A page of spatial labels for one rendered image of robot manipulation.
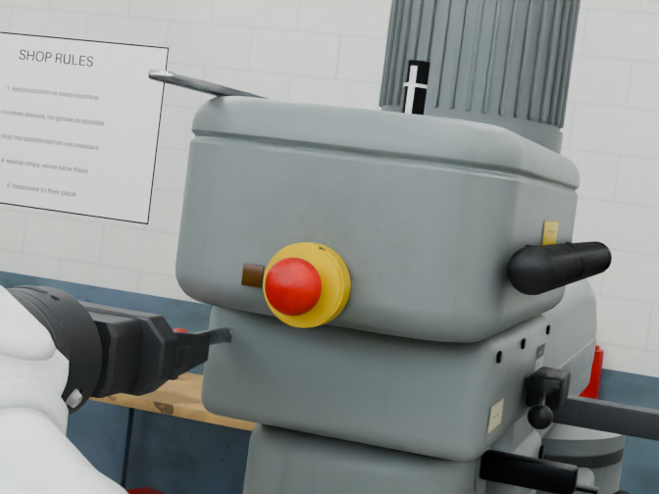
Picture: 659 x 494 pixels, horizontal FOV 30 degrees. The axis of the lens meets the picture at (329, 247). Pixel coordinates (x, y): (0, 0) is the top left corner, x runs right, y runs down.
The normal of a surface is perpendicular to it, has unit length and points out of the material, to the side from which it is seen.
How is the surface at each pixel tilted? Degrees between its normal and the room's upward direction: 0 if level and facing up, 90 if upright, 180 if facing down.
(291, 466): 90
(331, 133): 81
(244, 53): 90
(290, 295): 94
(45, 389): 66
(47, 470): 20
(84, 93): 90
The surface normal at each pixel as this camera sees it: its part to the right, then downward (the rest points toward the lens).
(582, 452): 0.50, 0.11
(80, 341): 0.91, -0.28
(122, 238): -0.31, 0.01
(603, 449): 0.71, 0.12
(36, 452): 0.11, -0.90
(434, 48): -0.53, -0.02
